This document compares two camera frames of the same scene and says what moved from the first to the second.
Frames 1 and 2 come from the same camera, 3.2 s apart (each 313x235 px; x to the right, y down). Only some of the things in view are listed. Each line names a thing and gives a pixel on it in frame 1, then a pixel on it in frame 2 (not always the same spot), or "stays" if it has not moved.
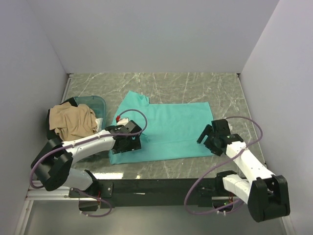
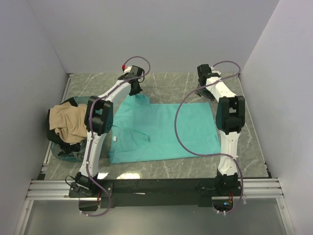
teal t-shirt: (167, 130) stays
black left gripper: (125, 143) → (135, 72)
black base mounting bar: (190, 192) stays
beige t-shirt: (71, 122) stays
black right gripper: (208, 131) → (201, 93)
